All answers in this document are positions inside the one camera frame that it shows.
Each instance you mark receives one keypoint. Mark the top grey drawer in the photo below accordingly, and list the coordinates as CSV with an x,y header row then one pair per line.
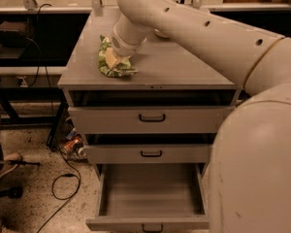
x,y
148,120

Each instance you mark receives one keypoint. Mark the orange can on floor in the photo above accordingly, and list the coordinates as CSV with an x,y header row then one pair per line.
x,y
73,145

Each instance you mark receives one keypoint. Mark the green jalapeno chip bag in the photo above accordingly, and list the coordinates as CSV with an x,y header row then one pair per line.
x,y
103,67

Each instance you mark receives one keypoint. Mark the grey drawer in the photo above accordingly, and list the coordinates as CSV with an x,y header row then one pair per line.
x,y
150,198
133,154
148,120

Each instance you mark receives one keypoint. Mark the tan foam gripper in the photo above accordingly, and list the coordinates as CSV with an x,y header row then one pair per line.
x,y
123,47

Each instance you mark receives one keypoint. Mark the middle grey drawer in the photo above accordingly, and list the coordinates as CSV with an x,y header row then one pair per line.
x,y
133,154

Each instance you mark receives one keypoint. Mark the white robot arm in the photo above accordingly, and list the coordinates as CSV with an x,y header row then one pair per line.
x,y
250,164

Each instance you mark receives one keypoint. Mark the bottom grey drawer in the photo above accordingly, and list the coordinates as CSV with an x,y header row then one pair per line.
x,y
150,198

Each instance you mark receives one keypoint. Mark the white bowl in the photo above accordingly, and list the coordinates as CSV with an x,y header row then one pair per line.
x,y
160,34

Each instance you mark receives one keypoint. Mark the grey drawer cabinet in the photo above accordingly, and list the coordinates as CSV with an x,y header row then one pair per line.
x,y
168,76

